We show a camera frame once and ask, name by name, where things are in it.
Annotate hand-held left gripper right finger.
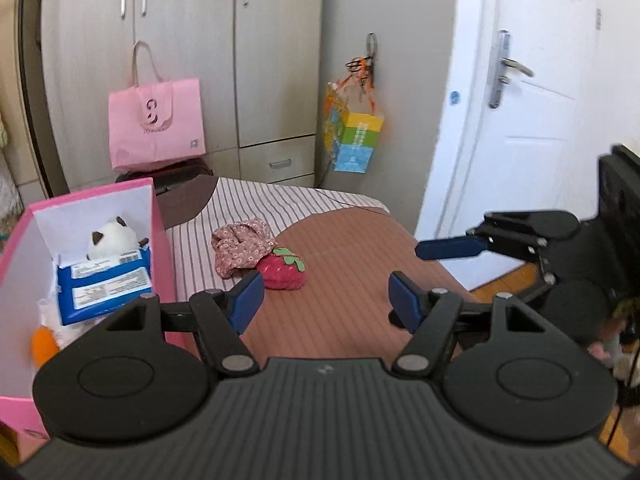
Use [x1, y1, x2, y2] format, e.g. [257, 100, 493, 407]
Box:
[388, 271, 547, 378]

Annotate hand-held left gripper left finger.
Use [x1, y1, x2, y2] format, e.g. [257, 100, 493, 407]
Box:
[105, 271, 266, 379]

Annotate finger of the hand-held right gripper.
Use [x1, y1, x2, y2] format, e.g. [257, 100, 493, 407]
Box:
[510, 249, 558, 307]
[415, 209, 583, 263]

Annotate pink cardboard box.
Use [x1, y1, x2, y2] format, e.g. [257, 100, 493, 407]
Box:
[0, 177, 202, 455]

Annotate blue wet wipes packet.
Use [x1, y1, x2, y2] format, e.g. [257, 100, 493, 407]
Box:
[52, 245, 154, 326]

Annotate orange makeup sponge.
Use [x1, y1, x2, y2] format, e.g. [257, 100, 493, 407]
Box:
[31, 327, 61, 364]

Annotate red strawberry plush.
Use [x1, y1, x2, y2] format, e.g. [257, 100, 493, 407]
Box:
[256, 246, 307, 291]

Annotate floral pink cloth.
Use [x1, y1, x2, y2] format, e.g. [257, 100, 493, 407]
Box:
[211, 217, 279, 279]

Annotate striped brown bedsheet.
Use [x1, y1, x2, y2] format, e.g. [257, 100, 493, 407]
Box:
[157, 176, 482, 361]

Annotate white door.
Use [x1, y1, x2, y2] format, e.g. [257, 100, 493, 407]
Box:
[417, 0, 609, 293]

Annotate colourful paper gift bag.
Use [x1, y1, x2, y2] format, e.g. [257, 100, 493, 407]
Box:
[323, 55, 385, 174]

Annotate dark brown stool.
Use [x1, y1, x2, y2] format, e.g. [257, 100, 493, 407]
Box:
[115, 157, 217, 197]

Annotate grey tall cabinet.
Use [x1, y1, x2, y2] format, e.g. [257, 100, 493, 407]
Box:
[315, 0, 489, 237]

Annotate white plush cat toy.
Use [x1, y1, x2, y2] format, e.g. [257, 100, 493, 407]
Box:
[86, 215, 151, 262]

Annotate pink paper shopping bag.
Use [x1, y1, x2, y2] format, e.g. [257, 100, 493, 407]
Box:
[108, 40, 207, 172]

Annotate grey wardrobe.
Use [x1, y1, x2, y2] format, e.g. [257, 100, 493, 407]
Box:
[42, 0, 326, 196]

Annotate hanging patterned towels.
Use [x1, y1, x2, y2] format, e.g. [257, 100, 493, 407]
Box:
[0, 115, 24, 222]

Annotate silver door handle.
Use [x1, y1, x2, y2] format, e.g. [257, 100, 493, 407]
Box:
[487, 30, 535, 110]

